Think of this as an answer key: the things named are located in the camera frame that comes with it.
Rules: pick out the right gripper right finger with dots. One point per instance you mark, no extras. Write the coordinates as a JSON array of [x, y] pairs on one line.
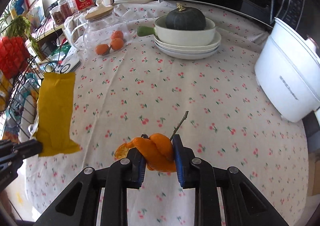
[[222, 196]]

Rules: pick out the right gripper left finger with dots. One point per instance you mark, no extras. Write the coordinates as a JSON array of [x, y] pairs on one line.
[[97, 195]]

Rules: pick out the yellow snack wrapper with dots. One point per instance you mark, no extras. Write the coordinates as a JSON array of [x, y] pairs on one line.
[[55, 108]]

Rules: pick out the orange peel with stem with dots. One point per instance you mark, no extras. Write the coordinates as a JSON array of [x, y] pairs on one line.
[[157, 150]]

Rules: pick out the cherry print tablecloth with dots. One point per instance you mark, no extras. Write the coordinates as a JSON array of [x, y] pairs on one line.
[[142, 90]]

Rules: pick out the white electric cooking pot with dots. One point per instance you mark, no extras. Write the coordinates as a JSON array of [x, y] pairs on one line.
[[288, 72]]

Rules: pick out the orange tangerine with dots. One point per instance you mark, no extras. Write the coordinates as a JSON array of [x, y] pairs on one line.
[[117, 34], [102, 49], [116, 44]]

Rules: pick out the glass jar wooden lid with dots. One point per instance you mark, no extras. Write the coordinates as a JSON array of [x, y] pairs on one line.
[[99, 24]]

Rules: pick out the dark green pumpkin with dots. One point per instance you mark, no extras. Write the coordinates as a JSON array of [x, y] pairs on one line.
[[185, 19]]

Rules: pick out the black wire rack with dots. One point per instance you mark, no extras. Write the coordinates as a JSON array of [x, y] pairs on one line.
[[21, 110]]

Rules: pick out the white bowl green handle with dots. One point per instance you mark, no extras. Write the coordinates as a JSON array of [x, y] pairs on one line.
[[179, 37]]

